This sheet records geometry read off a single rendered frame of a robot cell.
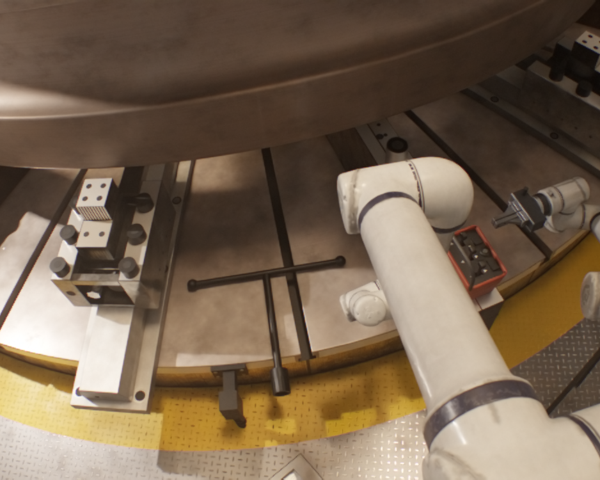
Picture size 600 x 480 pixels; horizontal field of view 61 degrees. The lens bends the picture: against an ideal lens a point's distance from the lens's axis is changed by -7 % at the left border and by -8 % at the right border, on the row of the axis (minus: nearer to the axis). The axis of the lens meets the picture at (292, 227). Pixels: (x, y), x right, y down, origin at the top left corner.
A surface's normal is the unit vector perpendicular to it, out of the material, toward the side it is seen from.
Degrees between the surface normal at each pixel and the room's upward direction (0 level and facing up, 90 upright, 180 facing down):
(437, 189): 45
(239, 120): 90
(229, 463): 0
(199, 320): 0
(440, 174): 20
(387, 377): 0
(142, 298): 90
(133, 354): 71
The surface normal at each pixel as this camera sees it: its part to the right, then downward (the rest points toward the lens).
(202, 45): 0.09, 0.60
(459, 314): 0.12, -0.80
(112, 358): -0.09, -0.56
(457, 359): -0.38, -0.70
